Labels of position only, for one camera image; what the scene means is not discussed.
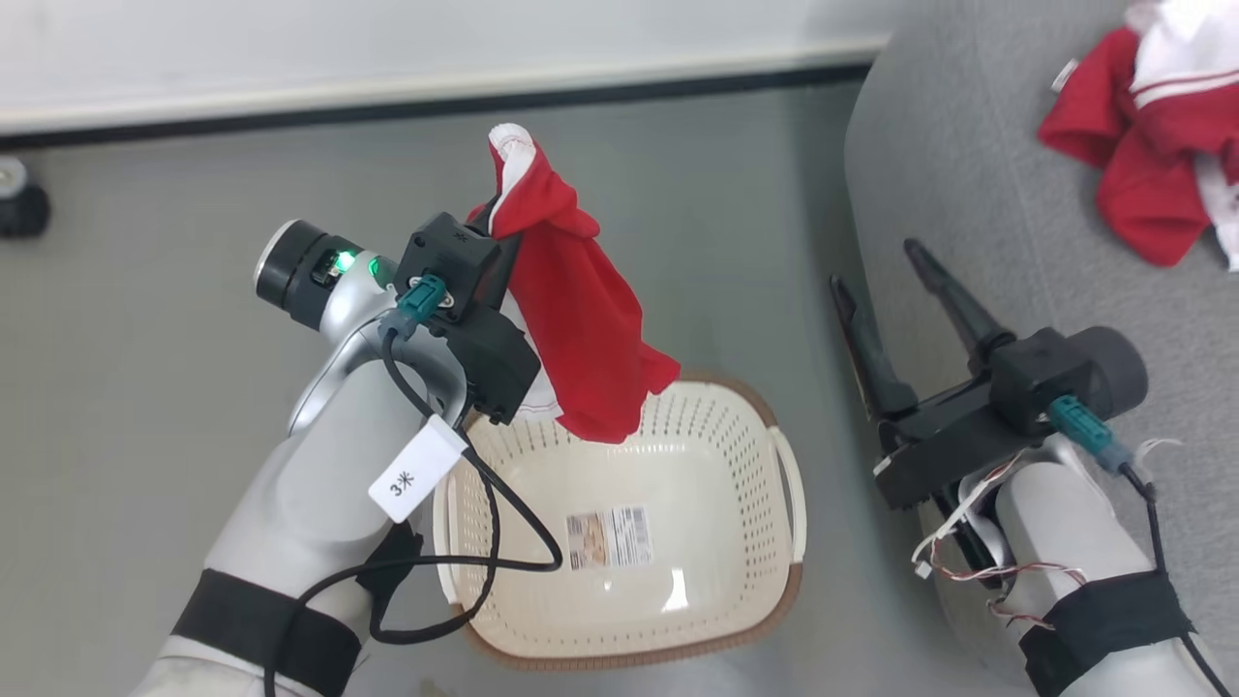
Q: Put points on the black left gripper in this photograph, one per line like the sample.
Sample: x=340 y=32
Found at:
x=494 y=368

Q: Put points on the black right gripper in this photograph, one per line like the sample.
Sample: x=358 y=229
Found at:
x=953 y=445

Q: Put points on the red white-striped garment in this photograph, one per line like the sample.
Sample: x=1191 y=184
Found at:
x=581 y=319

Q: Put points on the red white striped jacket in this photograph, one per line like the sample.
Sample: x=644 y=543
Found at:
x=1152 y=184

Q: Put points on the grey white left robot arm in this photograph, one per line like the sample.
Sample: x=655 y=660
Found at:
x=310 y=494

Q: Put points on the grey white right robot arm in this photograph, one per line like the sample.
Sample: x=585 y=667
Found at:
x=1074 y=542

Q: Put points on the printed sticker inside basket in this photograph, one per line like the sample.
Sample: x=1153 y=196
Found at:
x=610 y=537

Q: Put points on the cream plastic laundry basket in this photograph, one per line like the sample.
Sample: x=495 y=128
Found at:
x=678 y=581

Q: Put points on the grey fabric sofa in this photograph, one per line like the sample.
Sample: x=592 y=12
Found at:
x=978 y=155

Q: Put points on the black round caster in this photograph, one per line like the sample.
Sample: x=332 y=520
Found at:
x=19 y=198

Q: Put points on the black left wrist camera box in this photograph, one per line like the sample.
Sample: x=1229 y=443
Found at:
x=447 y=257

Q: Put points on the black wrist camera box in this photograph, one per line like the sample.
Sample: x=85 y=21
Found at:
x=447 y=257
x=1036 y=382

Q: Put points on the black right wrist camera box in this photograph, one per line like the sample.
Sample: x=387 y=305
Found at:
x=1036 y=382

